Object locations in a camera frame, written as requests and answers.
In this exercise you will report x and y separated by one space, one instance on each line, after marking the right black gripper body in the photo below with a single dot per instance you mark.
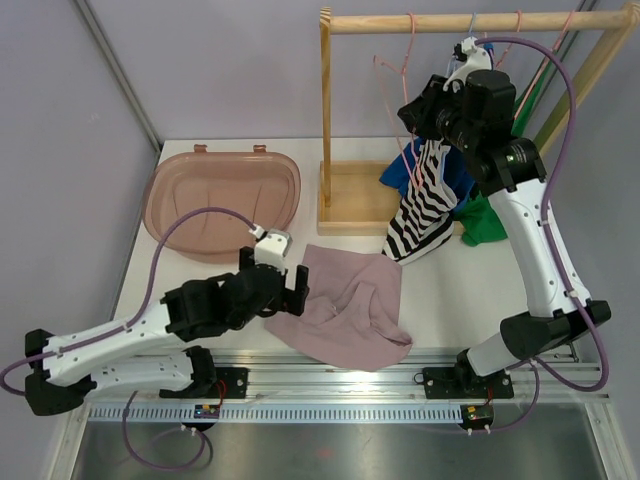
439 116

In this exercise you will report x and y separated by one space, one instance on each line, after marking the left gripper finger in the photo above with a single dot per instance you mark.
301 289
294 301

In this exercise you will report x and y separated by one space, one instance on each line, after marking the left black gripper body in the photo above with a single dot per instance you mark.
247 257

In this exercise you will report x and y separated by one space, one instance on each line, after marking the blue wire hanger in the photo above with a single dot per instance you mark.
472 25

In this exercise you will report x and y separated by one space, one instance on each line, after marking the mauve pink tank top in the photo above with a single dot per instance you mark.
351 315

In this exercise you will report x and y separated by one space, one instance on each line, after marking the black white striped tank top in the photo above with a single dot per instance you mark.
423 221

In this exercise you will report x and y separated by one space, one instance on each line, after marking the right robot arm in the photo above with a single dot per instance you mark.
510 173

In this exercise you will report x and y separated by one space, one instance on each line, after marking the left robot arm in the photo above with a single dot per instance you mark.
160 348

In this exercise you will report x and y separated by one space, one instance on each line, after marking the blue tank top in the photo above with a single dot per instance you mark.
455 174

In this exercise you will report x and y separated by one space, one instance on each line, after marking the green tank top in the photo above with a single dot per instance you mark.
479 221

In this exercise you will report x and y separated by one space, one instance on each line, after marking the pink plastic basin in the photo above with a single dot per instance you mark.
260 185

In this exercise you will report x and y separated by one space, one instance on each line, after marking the wooden clothes rack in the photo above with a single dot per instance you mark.
351 201

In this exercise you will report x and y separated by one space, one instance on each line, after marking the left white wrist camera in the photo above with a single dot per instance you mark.
271 246

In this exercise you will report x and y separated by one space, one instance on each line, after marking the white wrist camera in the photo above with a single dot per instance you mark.
271 246
467 58

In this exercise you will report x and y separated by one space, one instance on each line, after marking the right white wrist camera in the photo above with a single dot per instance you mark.
467 58

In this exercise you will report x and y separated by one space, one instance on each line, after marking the aluminium mounting rail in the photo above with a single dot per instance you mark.
281 376

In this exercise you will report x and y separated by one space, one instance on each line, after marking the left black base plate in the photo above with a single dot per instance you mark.
231 382

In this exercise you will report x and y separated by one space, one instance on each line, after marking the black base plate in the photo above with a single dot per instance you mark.
231 382
449 383

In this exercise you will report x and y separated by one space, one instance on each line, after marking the white slotted cable duct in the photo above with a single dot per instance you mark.
280 413

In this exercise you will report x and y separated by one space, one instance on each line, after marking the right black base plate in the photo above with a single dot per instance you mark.
449 383

